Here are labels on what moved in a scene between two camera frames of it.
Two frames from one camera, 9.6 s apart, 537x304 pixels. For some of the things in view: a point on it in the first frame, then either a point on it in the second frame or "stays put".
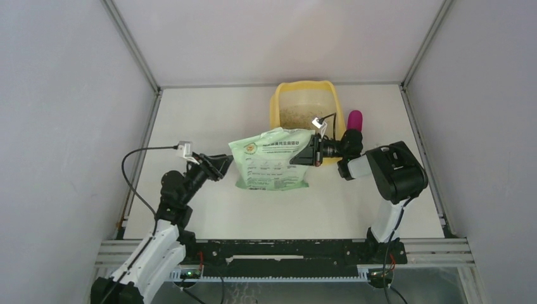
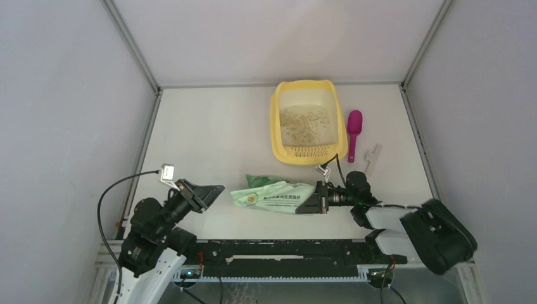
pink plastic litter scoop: (354, 120) stays put
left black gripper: (218, 164) -> (199, 197)
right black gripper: (311, 154) -> (315, 204)
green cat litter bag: (263, 162) -> (273, 193)
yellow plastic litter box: (294, 105) stays put
